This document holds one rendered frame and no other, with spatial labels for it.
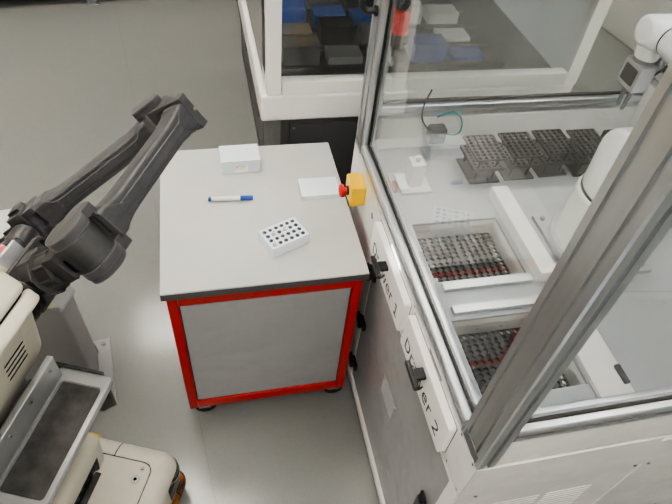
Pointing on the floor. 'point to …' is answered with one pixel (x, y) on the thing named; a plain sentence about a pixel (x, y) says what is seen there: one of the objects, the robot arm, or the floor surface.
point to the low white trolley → (257, 277)
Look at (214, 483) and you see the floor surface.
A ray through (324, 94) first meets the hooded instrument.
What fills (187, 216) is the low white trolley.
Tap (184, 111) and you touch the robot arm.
